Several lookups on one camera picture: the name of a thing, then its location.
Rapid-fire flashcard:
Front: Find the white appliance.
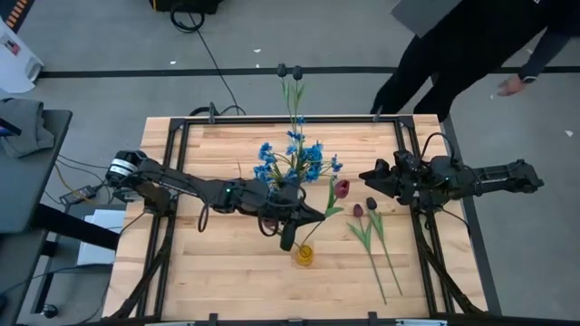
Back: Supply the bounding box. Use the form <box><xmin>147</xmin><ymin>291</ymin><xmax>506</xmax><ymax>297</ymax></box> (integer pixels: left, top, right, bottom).
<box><xmin>0</xmin><ymin>17</ymin><xmax>45</xmax><ymax>95</ymax></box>

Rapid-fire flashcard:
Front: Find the black camera cable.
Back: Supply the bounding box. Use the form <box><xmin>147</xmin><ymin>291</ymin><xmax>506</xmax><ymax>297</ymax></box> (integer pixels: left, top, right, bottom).
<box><xmin>420</xmin><ymin>131</ymin><xmax>455</xmax><ymax>160</ymax></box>
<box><xmin>197</xmin><ymin>201</ymin><xmax>281</xmax><ymax>238</ymax></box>

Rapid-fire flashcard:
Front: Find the white box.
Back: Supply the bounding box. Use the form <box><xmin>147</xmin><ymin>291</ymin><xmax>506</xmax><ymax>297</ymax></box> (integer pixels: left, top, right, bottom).
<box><xmin>76</xmin><ymin>208</ymin><xmax>127</xmax><ymax>266</ymax></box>

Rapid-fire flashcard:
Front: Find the yellow glass vase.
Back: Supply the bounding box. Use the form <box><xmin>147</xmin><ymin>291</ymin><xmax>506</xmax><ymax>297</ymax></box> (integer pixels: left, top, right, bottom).
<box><xmin>294</xmin><ymin>243</ymin><xmax>314</xmax><ymax>267</ymax></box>

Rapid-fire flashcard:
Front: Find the grey cloth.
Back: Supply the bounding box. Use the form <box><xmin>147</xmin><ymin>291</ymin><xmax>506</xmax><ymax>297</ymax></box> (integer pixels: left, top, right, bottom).
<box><xmin>0</xmin><ymin>97</ymin><xmax>56</xmax><ymax>158</ymax></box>

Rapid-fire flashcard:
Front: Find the black floor cable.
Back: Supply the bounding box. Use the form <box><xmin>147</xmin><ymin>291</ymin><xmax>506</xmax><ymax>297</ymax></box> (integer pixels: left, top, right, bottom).
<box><xmin>169</xmin><ymin>7</ymin><xmax>247</xmax><ymax>117</ymax></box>

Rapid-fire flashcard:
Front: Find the person's hand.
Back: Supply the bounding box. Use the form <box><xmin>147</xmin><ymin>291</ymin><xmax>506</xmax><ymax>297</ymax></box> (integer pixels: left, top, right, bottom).
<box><xmin>497</xmin><ymin>74</ymin><xmax>529</xmax><ymax>98</ymax></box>

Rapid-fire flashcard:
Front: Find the black desk leg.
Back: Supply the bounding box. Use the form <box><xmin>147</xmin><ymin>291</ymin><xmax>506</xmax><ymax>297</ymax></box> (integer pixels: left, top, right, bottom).
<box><xmin>31</xmin><ymin>203</ymin><xmax>121</xmax><ymax>318</ymax></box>

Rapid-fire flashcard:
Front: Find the dark phone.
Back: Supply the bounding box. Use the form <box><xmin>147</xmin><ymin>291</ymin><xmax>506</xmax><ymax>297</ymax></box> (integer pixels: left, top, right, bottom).
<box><xmin>0</xmin><ymin>116</ymin><xmax>23</xmax><ymax>137</ymax></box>

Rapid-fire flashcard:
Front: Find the person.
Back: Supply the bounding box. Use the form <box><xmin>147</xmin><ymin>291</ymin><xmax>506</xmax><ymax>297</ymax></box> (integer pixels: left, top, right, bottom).
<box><xmin>370</xmin><ymin>0</ymin><xmax>580</xmax><ymax>123</ymax></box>

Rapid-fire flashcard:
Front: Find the black power adapter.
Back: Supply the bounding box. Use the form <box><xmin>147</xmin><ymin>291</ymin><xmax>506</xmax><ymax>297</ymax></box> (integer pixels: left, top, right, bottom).
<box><xmin>58</xmin><ymin>186</ymin><xmax>99</xmax><ymax>206</ymax></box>

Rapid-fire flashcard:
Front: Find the orange black striped mat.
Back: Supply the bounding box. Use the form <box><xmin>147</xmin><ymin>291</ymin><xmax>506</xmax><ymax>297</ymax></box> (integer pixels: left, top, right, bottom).
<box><xmin>0</xmin><ymin>0</ymin><xmax>36</xmax><ymax>34</ymax></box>

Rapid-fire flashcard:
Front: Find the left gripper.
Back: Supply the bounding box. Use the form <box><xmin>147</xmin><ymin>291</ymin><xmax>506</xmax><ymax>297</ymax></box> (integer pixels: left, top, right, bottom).
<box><xmin>251</xmin><ymin>180</ymin><xmax>326</xmax><ymax>225</ymax></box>

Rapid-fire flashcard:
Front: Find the black equipment case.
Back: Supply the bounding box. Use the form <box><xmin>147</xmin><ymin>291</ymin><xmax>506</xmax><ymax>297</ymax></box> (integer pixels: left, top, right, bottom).
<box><xmin>149</xmin><ymin>0</ymin><xmax>226</xmax><ymax>14</ymax></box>

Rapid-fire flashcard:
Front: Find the grey desk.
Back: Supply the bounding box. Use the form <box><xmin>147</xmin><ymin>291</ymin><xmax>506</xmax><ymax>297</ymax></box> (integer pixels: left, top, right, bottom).
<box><xmin>0</xmin><ymin>108</ymin><xmax>74</xmax><ymax>235</ymax></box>

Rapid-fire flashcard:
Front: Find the black floor tape line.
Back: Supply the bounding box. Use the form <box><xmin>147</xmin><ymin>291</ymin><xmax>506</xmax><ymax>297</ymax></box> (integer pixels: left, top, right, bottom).
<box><xmin>38</xmin><ymin>66</ymin><xmax>580</xmax><ymax>79</ymax></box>
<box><xmin>439</xmin><ymin>112</ymin><xmax>503</xmax><ymax>316</ymax></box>

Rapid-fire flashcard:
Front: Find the dark purple artificial tulip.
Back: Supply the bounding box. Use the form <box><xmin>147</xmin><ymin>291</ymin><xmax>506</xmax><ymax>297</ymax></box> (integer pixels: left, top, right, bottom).
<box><xmin>276</xmin><ymin>62</ymin><xmax>294</xmax><ymax>132</ymax></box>
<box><xmin>289</xmin><ymin>65</ymin><xmax>308</xmax><ymax>132</ymax></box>
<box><xmin>365</xmin><ymin>197</ymin><xmax>404</xmax><ymax>297</ymax></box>

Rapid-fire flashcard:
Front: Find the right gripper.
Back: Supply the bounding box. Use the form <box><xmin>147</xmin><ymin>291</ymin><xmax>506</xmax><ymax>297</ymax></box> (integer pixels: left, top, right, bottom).
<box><xmin>358</xmin><ymin>151</ymin><xmax>431</xmax><ymax>207</ymax></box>

